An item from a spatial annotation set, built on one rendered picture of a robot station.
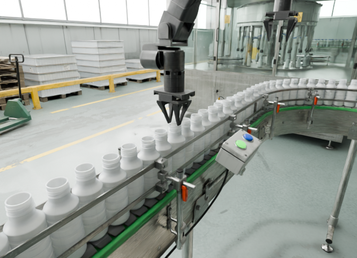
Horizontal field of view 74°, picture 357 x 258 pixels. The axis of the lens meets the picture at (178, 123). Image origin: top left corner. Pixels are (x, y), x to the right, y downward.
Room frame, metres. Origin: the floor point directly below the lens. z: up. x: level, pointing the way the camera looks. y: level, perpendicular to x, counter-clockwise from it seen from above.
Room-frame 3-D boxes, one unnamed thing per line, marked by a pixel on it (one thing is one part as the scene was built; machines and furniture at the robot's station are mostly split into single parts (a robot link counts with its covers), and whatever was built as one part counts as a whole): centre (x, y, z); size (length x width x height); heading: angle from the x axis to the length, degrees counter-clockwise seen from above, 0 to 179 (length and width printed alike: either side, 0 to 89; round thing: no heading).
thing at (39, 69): (6.08, 3.33, 0.50); 1.23 x 1.04 x 1.00; 54
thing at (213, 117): (0.84, -0.13, 1.08); 0.06 x 0.06 x 0.17
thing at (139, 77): (8.57, 1.46, 0.33); 1.23 x 1.04 x 0.66; 54
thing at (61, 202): (0.36, 0.21, 1.08); 0.06 x 0.06 x 0.17
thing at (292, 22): (0.92, -0.38, 1.44); 0.07 x 0.07 x 0.09; 55
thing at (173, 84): (0.65, 0.01, 1.29); 0.10 x 0.07 x 0.07; 55
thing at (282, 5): (0.93, -0.37, 1.51); 0.10 x 0.07 x 0.07; 55
